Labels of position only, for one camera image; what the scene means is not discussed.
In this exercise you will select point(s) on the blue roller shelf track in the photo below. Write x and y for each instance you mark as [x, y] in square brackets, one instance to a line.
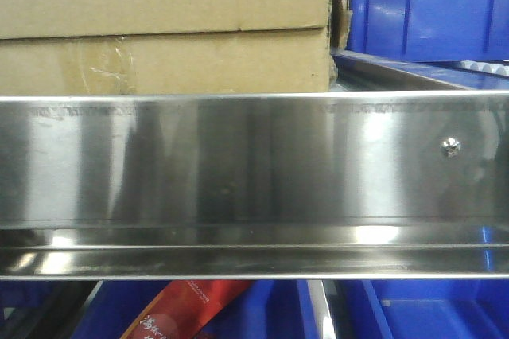
[363, 72]

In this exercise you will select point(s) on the red printed package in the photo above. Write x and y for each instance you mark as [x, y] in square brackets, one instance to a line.
[184, 307]

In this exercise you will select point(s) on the blue plastic bin lower right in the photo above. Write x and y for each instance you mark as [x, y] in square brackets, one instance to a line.
[427, 308]

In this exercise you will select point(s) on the blue plastic bin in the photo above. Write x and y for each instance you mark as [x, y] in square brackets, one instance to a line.
[269, 309]
[427, 308]
[430, 30]

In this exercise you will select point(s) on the brown cardboard carton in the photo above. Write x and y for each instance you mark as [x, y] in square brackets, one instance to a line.
[152, 47]

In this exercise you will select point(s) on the shelf rail screw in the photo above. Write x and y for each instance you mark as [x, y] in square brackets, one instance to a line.
[451, 147]

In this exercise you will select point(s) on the stainless steel shelf rail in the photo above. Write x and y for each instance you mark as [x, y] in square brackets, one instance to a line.
[339, 185]

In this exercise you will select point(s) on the blue plastic bin lower left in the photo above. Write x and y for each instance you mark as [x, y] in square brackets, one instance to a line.
[269, 309]

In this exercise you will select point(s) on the blue plastic bin upper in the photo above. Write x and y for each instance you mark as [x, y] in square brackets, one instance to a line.
[430, 30]

